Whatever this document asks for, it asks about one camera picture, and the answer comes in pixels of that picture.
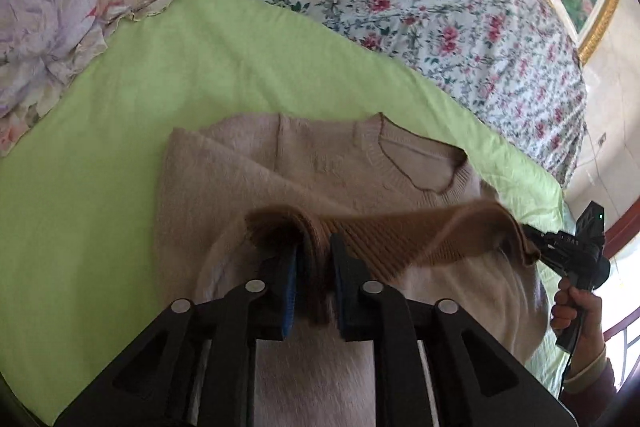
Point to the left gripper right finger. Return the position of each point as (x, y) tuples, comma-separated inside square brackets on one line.
[(357, 312)]

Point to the person's right hand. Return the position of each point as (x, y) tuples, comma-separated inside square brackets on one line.
[(569, 302)]

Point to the light green bed sheet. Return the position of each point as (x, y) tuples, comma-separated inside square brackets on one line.
[(78, 276)]

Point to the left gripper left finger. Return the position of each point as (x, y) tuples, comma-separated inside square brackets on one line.
[(276, 305)]

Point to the beige knit sweater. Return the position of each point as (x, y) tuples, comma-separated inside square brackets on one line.
[(414, 209)]

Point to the dark red sleeve forearm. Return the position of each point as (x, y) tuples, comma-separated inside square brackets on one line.
[(588, 392)]

